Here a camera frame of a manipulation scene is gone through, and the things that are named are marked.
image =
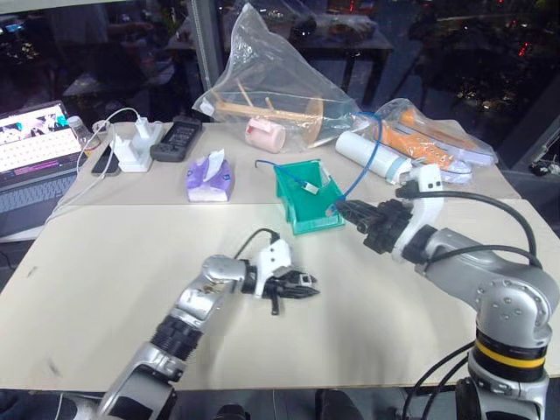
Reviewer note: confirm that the purple tissue pack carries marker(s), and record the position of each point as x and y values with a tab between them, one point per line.
207	179

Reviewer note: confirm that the small clear glass cup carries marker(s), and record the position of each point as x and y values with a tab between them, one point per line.
100	130

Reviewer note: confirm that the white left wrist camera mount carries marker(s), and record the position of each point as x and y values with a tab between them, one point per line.
275	258

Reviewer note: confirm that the wooden rack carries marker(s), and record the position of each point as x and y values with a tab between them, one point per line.
262	113

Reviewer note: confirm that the dark rounded shape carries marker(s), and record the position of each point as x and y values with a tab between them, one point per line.
233	412
337	404

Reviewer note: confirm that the green plastic bin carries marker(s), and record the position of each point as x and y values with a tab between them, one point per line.
302	210

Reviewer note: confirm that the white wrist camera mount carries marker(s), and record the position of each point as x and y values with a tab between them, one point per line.
275	258
426	207

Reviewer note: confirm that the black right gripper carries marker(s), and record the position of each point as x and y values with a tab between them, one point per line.
389	223

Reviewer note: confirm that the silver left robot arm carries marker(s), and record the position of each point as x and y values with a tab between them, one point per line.
192	297

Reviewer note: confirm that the black rectangular battery device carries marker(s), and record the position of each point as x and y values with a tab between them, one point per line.
177	137

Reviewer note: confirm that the white power strip with chargers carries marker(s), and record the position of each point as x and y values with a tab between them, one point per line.
133	151

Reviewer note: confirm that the small clear bottle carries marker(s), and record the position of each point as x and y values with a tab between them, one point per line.
81	133

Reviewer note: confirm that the dark smartphone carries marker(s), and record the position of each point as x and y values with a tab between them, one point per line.
105	164

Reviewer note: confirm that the orange and white toy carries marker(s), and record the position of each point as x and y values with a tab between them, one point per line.
431	142

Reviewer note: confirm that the grey window frame post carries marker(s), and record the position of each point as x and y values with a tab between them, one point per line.
205	52

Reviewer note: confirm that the open laptop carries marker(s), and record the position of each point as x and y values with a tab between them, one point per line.
32	166

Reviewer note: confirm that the large clear plastic bag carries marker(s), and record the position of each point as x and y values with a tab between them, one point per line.
280	74

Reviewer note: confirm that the dark background table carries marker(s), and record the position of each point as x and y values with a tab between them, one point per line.
350	41

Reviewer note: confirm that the white coupler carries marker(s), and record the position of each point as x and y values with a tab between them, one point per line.
311	188

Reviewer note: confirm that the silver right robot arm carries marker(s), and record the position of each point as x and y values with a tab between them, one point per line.
503	293

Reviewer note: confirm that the small clear plastic bag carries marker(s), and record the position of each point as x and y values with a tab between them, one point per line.
464	144

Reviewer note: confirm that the white cylindrical bottle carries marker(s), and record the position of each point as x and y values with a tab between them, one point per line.
367	153

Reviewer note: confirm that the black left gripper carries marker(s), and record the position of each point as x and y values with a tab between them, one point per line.
283	286

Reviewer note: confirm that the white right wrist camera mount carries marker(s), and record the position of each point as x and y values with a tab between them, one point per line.
426	207

